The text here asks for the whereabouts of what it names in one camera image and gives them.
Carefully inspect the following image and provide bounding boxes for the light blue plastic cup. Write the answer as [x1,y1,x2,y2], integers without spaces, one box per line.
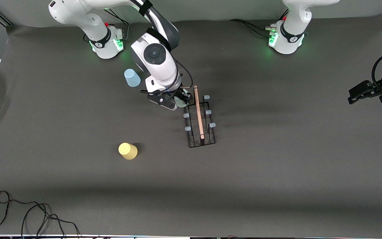
[124,69,141,87]

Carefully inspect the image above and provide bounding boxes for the yellow plastic cup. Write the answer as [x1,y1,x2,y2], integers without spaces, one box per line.
[118,142,138,160]

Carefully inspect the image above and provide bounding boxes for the pale green plastic cup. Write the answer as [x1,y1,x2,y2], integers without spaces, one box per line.
[174,96,189,109]

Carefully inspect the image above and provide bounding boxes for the black left arm base cables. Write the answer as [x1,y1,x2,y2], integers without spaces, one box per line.
[229,8,307,39]

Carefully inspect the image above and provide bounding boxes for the dark grey table mat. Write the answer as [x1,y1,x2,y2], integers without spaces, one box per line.
[0,12,382,237]

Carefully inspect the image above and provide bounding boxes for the black wire cup holder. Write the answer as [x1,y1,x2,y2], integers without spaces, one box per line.
[183,85,217,148]

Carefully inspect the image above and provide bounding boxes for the black arm base cables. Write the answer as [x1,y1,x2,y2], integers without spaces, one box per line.
[84,8,130,43]
[229,8,307,39]

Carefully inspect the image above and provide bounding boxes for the black right arm base cables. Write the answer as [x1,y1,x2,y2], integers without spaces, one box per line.
[84,8,130,43]

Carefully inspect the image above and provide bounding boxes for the loose black cable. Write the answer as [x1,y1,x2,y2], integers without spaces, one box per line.
[0,191,82,239]

